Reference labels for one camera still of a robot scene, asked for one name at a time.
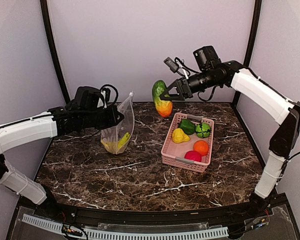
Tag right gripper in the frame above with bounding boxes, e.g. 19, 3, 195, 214
159, 68, 221, 101

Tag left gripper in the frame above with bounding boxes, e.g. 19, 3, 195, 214
80, 104, 124, 130

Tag green orange mango toy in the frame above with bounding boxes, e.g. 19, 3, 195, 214
151, 79, 173, 118

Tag clear polka dot zip bag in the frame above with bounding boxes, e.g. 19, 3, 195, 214
100, 91, 135, 142

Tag yellow banana toy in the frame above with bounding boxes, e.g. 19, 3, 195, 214
100, 132, 131, 155

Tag green bell pepper toy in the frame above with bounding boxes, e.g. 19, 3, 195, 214
178, 118, 196, 135

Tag yellow pear toy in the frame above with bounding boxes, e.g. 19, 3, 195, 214
172, 128, 190, 144

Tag pink perforated plastic basket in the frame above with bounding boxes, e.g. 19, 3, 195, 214
161, 112, 215, 173

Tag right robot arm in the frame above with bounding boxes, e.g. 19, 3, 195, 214
159, 59, 300, 217

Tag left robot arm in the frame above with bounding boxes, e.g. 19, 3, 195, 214
0, 104, 124, 218

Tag green watermelon toy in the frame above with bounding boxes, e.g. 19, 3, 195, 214
195, 122, 211, 139

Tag orange fruit toy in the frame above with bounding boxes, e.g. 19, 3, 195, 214
193, 140, 210, 156

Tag red apple toy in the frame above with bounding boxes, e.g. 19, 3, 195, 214
184, 150, 202, 162

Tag black cable on left wrist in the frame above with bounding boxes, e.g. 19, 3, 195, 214
99, 84, 120, 103

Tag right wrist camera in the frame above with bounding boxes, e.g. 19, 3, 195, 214
163, 57, 191, 77

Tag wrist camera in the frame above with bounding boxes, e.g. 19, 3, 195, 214
163, 57, 191, 77
100, 84, 118, 109

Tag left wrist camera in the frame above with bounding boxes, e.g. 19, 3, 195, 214
100, 84, 118, 109

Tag right black frame post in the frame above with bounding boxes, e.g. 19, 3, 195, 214
231, 0, 263, 103

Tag black frame post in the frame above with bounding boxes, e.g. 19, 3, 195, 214
231, 0, 263, 103
39, 0, 71, 104

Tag black front rail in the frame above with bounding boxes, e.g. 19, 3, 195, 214
32, 184, 273, 227

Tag white slotted cable duct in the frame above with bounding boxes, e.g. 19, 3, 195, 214
21, 214, 229, 240

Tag left black frame post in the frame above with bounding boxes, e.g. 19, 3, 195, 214
39, 0, 71, 104

